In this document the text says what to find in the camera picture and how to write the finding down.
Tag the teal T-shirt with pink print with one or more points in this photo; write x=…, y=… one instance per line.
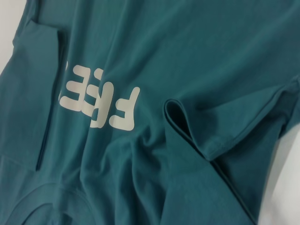
x=164, y=58

